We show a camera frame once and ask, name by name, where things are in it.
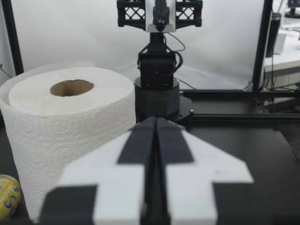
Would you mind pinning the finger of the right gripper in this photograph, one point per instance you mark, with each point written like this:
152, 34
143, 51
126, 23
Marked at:
172, 16
150, 16

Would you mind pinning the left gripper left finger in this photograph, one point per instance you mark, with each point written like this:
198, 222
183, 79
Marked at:
122, 187

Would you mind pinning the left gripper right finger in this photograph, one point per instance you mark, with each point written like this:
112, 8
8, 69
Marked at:
187, 173

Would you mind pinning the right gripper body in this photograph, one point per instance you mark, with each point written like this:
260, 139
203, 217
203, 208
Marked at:
131, 14

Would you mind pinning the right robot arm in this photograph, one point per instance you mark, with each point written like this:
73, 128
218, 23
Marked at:
155, 70

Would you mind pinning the white paper towel roll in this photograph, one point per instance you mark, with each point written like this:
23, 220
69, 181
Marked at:
58, 131

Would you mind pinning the black tumbler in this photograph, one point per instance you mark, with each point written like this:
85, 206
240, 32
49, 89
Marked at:
272, 35

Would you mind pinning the white box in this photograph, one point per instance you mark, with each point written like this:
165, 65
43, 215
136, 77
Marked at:
279, 43

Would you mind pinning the yellow patterned can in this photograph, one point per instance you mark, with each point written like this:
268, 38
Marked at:
8, 197

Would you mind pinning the computer monitor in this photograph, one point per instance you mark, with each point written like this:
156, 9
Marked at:
293, 7

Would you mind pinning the white desk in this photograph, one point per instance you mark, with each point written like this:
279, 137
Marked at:
284, 65

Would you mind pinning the black frame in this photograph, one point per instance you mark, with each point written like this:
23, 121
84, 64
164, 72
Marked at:
262, 47

